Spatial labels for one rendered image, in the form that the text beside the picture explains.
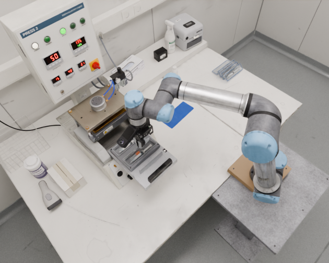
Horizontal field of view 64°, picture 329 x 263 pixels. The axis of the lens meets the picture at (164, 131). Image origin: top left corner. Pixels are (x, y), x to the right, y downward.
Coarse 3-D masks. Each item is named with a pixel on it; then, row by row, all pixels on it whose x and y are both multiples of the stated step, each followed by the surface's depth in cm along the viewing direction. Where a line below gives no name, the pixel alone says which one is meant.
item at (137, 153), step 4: (152, 140) 135; (148, 144) 134; (152, 144) 134; (136, 148) 133; (144, 148) 132; (148, 148) 132; (132, 152) 131; (136, 152) 131; (140, 152) 131; (144, 152) 131; (128, 156) 130; (132, 156) 130; (136, 156) 130; (140, 156) 130; (124, 160) 129; (128, 160) 129; (132, 160) 129; (136, 160) 129; (128, 164) 128
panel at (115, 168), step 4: (112, 160) 138; (108, 164) 137; (112, 164) 139; (116, 164) 141; (112, 168) 140; (116, 168) 141; (120, 168) 143; (112, 172) 140; (116, 172) 142; (124, 172) 145; (116, 176) 143; (120, 176) 144; (124, 176) 146; (120, 180) 145; (124, 180) 147; (128, 180) 149; (120, 184) 146; (124, 184) 148
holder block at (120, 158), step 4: (148, 136) 138; (116, 144) 136; (132, 148) 134; (152, 148) 133; (156, 148) 134; (112, 152) 133; (124, 152) 133; (128, 152) 132; (148, 152) 132; (152, 152) 134; (116, 156) 132; (120, 156) 131; (124, 156) 131; (144, 156) 131; (148, 156) 133; (120, 160) 131; (140, 160) 130; (144, 160) 132; (124, 164) 130; (136, 164) 128; (128, 168) 128; (132, 168) 127
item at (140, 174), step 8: (160, 152) 130; (168, 152) 134; (152, 160) 129; (160, 160) 132; (176, 160) 132; (136, 168) 130; (144, 168) 127; (152, 168) 130; (168, 168) 131; (136, 176) 128; (144, 176) 127; (160, 176) 129; (144, 184) 125; (152, 184) 128
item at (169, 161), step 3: (168, 159) 128; (171, 159) 128; (165, 162) 127; (168, 162) 127; (171, 162) 129; (162, 165) 126; (165, 165) 126; (159, 168) 125; (162, 168) 125; (156, 171) 124; (159, 171) 125; (153, 174) 123; (156, 174) 124; (150, 177) 123; (153, 177) 123; (150, 180) 123
